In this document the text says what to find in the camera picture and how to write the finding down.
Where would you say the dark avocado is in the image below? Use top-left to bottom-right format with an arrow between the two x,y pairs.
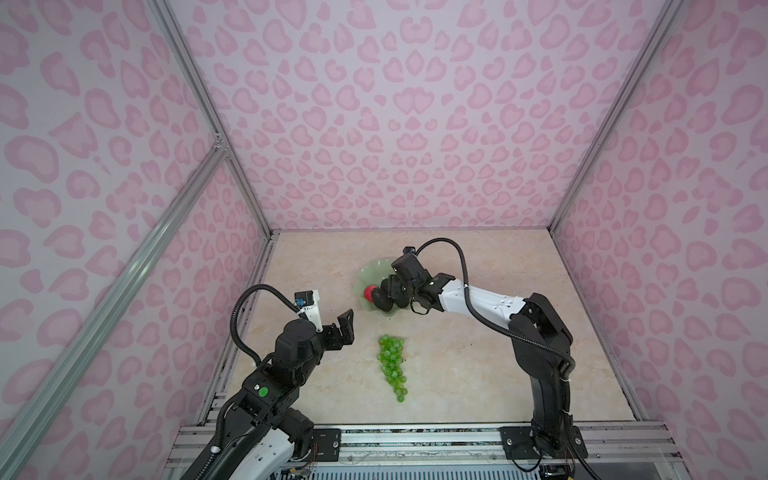
371,287 -> 395,312

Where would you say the red apple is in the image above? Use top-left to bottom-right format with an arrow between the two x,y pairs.
364,285 -> 378,302

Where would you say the green fake grape bunch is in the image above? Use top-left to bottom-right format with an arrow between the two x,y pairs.
377,335 -> 408,403

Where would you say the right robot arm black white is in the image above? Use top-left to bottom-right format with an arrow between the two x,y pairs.
364,247 -> 588,462

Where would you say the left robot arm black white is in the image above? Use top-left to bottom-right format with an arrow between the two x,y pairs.
182,284 -> 355,479

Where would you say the light green wavy fruit bowl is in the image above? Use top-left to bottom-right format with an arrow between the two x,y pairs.
352,257 -> 401,318

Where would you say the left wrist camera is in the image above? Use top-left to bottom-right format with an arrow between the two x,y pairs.
294,290 -> 316,309

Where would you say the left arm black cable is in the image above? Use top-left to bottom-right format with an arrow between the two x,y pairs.
229,283 -> 301,367

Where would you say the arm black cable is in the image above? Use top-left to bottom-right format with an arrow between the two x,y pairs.
229,283 -> 301,367
415,237 -> 577,379

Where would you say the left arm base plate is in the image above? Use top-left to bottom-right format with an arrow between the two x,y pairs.
291,428 -> 342,463

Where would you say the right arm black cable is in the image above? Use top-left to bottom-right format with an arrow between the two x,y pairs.
415,237 -> 577,379

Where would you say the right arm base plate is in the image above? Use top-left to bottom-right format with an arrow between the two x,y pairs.
499,425 -> 589,461

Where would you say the aluminium mounting rail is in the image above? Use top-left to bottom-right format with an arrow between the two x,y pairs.
161,421 -> 691,480

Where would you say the left corner aluminium post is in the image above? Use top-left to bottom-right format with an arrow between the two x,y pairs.
146,0 -> 273,239

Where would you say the corner aluminium post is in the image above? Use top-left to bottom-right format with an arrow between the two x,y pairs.
146,0 -> 273,239
547,0 -> 688,237

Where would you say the diagonal aluminium frame bar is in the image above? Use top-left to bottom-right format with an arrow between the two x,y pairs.
1,146 -> 227,479

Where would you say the right corner aluminium post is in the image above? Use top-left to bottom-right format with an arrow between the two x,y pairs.
547,0 -> 688,237

